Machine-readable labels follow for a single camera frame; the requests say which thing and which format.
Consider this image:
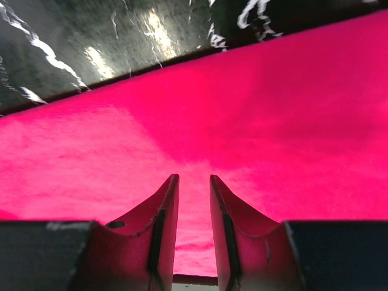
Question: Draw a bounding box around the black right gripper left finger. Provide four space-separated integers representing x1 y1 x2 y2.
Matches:
1 174 179 290

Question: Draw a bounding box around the red t-shirt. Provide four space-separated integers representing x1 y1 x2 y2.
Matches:
1 11 387 276

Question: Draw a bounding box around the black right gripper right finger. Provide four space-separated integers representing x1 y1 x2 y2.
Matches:
210 175 387 290

